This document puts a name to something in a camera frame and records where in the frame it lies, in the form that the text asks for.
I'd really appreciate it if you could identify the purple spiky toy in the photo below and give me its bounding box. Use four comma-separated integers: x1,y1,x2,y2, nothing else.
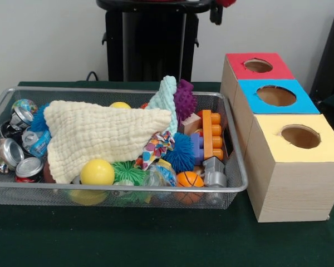
174,79,198,123

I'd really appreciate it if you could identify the wooden box with three holes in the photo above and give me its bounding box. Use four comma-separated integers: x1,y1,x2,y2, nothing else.
220,52,334,223

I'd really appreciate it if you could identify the black chair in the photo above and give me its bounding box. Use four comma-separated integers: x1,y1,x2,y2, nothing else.
308,4,334,98

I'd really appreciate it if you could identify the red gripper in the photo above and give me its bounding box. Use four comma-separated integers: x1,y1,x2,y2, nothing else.
209,0,238,26

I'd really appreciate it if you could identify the light teal waffle cloth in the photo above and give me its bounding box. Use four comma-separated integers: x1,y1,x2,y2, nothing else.
147,75,178,134

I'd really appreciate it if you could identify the blue spiky ball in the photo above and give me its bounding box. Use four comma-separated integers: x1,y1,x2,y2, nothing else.
163,132,196,173

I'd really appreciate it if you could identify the cream waffle cloth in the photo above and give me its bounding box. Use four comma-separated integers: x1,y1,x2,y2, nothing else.
43,100,172,184

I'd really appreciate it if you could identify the orange building block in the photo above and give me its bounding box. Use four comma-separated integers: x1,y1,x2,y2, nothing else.
202,110,224,161

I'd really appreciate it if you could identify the multicolour patterned cloth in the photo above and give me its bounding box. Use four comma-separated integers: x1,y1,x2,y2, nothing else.
135,130,175,171

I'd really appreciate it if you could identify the green spiky ball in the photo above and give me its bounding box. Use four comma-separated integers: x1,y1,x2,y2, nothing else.
112,161,147,184

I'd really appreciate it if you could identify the orange toy basketball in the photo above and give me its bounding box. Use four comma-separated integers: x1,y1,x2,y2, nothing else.
176,171,205,187

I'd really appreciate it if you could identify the clear mesh bin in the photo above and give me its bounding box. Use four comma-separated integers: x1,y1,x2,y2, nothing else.
0,86,249,210

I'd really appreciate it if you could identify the large yellow ball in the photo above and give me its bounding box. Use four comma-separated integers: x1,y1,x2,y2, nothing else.
80,159,115,186

